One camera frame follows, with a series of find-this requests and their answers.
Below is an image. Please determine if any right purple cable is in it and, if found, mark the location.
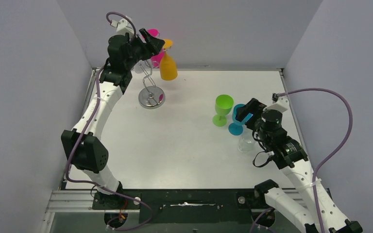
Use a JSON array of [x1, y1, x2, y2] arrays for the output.
[[249, 88, 354, 233]]

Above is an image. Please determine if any clear wine glass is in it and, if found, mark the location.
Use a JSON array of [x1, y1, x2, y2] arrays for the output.
[[238, 129, 255, 153], [133, 63, 144, 74]]

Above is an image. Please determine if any pink wine glass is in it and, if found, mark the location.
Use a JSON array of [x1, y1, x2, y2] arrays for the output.
[[147, 28, 164, 68]]

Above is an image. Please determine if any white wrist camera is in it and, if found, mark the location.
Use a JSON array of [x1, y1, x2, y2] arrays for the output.
[[110, 19, 135, 37], [263, 93, 290, 113]]

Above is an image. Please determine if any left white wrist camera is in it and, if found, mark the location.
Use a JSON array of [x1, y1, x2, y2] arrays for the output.
[[110, 19, 135, 37]]

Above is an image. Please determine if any purple cable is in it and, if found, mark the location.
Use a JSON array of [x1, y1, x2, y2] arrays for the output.
[[249, 88, 354, 233], [65, 12, 153, 232]]

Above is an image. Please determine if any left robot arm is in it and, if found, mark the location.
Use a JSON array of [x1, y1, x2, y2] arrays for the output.
[[61, 28, 165, 209]]

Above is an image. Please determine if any blue wine glass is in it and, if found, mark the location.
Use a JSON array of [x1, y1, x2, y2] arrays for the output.
[[228, 103, 253, 136]]

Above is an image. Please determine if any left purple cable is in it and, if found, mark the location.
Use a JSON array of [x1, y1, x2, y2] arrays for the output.
[[65, 12, 153, 232]]

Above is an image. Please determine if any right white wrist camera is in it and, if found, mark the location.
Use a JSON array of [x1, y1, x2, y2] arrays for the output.
[[263, 93, 290, 113]]

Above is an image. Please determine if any green wine glass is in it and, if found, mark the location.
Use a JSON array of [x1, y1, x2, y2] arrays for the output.
[[212, 94, 234, 127]]

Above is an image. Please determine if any orange wine glass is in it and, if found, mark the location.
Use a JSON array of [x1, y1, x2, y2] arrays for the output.
[[159, 39, 178, 81]]

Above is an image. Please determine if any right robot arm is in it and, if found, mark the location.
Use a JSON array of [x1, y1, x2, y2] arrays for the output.
[[235, 97, 363, 233]]

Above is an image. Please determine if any chrome wire glass rack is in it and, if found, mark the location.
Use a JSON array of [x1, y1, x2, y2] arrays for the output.
[[138, 60, 166, 109]]

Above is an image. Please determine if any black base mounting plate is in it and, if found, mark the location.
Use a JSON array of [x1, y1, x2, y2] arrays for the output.
[[92, 188, 268, 224]]

